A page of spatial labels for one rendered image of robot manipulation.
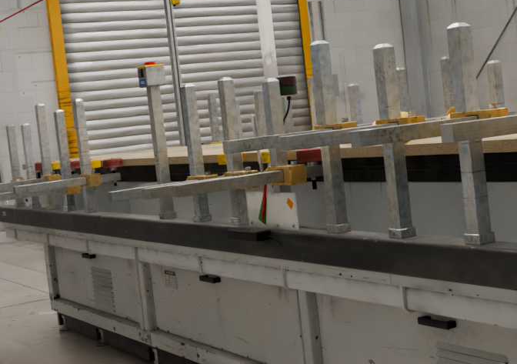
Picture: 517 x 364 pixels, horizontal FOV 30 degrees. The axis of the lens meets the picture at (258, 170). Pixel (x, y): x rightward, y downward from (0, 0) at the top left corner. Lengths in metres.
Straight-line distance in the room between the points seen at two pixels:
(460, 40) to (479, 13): 10.34
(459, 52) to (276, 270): 1.00
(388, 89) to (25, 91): 8.65
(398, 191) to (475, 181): 0.25
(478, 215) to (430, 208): 0.45
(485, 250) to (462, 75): 0.35
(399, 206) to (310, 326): 0.91
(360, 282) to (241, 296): 1.08
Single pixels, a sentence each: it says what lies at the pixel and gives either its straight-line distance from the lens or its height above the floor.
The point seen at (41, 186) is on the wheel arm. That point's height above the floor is 0.84.
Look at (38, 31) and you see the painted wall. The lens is 10.76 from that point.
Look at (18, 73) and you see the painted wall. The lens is 10.64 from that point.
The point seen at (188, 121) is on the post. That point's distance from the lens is 3.02.
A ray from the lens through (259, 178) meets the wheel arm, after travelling 2.51.
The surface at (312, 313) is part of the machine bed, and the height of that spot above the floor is 0.39.
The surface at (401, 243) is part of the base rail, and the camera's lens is 2.16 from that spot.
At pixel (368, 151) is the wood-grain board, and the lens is 2.51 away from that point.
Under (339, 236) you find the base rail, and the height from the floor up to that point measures 0.70.
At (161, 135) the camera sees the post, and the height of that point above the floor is 0.98.
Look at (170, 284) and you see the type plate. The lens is 3.94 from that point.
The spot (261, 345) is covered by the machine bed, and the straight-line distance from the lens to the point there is 3.36.
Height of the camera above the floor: 1.00
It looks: 3 degrees down
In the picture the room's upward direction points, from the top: 6 degrees counter-clockwise
